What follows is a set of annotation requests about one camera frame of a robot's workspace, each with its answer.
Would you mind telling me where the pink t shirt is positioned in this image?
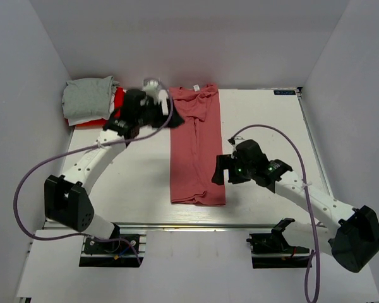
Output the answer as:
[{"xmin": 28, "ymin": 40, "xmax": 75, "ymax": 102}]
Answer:
[{"xmin": 169, "ymin": 84, "xmax": 226, "ymax": 206}]

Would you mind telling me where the white folded t shirt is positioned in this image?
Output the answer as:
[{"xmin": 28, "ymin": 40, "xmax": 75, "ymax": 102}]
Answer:
[{"xmin": 62, "ymin": 91, "xmax": 116, "ymax": 126}]

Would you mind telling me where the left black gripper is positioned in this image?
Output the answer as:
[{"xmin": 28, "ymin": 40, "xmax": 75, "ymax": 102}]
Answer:
[{"xmin": 136, "ymin": 97, "xmax": 185, "ymax": 129}]

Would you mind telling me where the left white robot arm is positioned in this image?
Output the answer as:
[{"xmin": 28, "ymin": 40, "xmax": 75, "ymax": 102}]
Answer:
[{"xmin": 44, "ymin": 81, "xmax": 184, "ymax": 252}]

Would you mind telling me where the red folded t shirt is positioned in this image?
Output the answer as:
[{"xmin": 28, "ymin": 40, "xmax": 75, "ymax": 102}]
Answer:
[{"xmin": 68, "ymin": 87, "xmax": 125, "ymax": 127}]

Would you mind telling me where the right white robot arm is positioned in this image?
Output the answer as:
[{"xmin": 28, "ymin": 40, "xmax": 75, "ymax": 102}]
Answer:
[{"xmin": 212, "ymin": 140, "xmax": 379, "ymax": 273}]

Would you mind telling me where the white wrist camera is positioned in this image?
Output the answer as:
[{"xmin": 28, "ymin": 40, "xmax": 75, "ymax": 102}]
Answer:
[
  {"xmin": 228, "ymin": 136, "xmax": 245, "ymax": 149},
  {"xmin": 142, "ymin": 78, "xmax": 170, "ymax": 116}
]

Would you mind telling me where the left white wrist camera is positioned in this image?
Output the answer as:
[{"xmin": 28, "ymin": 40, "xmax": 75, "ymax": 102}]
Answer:
[{"xmin": 142, "ymin": 78, "xmax": 170, "ymax": 116}]

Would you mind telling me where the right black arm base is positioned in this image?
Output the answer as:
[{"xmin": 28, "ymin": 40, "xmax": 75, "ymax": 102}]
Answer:
[{"xmin": 246, "ymin": 218, "xmax": 311, "ymax": 269}]

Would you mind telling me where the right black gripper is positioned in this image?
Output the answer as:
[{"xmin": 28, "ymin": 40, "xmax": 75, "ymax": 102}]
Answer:
[{"xmin": 212, "ymin": 154, "xmax": 255, "ymax": 186}]

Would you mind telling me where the grey folded t shirt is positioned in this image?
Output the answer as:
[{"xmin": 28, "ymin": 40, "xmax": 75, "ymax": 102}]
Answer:
[{"xmin": 61, "ymin": 76, "xmax": 120, "ymax": 119}]

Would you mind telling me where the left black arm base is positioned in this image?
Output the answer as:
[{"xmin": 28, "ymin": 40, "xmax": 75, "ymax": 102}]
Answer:
[{"xmin": 79, "ymin": 229, "xmax": 146, "ymax": 268}]

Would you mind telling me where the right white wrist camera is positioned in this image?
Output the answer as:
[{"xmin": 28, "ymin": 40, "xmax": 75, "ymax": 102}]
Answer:
[{"xmin": 228, "ymin": 136, "xmax": 245, "ymax": 149}]

